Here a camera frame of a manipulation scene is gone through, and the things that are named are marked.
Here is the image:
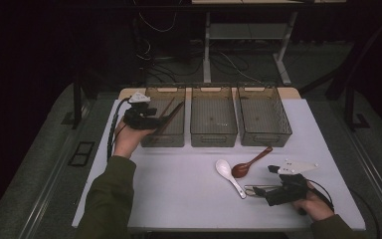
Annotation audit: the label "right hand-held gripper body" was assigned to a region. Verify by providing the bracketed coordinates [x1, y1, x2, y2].
[264, 158, 319, 207]

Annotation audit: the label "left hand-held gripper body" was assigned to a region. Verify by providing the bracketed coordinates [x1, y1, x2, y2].
[122, 92, 160, 130]

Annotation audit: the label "silver metal utensil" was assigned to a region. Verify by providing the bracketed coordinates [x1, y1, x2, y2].
[244, 184, 282, 197]

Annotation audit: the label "clear brown storage bin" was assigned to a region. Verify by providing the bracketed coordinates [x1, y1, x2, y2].
[190, 87, 239, 148]
[237, 87, 293, 147]
[136, 87, 187, 148]

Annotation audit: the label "black chopstick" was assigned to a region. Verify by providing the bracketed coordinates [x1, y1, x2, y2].
[154, 102, 184, 135]
[157, 102, 185, 135]

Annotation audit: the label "reddish brown spoon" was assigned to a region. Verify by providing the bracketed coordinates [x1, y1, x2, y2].
[231, 145, 274, 179]

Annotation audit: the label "white ceramic spoon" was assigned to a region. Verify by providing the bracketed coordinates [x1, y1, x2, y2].
[215, 158, 248, 200]

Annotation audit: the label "person's left hand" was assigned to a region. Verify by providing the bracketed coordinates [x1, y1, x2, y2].
[112, 119, 156, 159]

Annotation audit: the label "person's right hand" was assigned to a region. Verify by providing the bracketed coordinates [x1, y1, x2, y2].
[291, 183, 336, 223]

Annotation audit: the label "black metal stand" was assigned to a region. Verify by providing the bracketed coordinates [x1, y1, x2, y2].
[343, 84, 371, 132]
[71, 76, 85, 130]

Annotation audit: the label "white table cover board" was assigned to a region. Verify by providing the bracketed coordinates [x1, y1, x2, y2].
[72, 98, 367, 232]

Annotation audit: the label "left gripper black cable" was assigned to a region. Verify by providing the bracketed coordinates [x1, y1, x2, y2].
[106, 97, 131, 162]

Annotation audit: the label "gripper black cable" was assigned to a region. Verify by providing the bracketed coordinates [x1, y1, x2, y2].
[106, 97, 131, 162]
[306, 178, 381, 239]

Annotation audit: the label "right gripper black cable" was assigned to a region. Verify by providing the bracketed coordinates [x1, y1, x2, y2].
[306, 178, 381, 239]

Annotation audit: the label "black floor cables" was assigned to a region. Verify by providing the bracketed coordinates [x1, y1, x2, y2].
[132, 0, 204, 85]

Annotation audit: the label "metal floor rail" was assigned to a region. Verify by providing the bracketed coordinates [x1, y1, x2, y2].
[329, 106, 382, 230]
[16, 106, 93, 239]

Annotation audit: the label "white metal desk frame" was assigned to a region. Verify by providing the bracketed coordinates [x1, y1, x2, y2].
[192, 0, 346, 87]

